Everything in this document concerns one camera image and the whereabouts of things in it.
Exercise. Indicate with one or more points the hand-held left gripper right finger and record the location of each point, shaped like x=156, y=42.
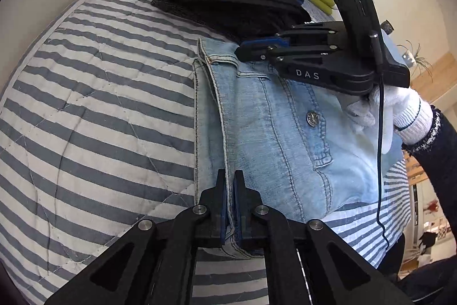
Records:
x=241, y=208

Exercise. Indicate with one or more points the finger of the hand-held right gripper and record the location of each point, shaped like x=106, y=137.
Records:
x=257, y=51
x=314, y=31

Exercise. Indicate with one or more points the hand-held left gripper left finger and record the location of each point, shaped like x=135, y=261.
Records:
x=219, y=205

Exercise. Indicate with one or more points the light blue jeans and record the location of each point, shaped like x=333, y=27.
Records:
x=271, y=147

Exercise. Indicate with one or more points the person's right forearm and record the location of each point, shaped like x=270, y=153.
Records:
x=439, y=162

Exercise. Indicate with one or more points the person's right hand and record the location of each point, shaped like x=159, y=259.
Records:
x=403, y=108

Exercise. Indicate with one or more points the dark ceramic vase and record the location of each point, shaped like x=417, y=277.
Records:
x=387, y=27

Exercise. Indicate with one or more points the potted spider plant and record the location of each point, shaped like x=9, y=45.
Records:
x=407, y=56

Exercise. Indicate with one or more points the light wooden wardrobe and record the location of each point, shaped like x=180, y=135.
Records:
x=439, y=76

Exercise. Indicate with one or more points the blue white striped bedspread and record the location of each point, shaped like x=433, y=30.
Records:
x=107, y=112

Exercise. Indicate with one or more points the person's dark clothing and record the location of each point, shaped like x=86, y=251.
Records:
x=428, y=283

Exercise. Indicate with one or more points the wooden slatted bed rail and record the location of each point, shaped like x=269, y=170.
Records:
x=414, y=167

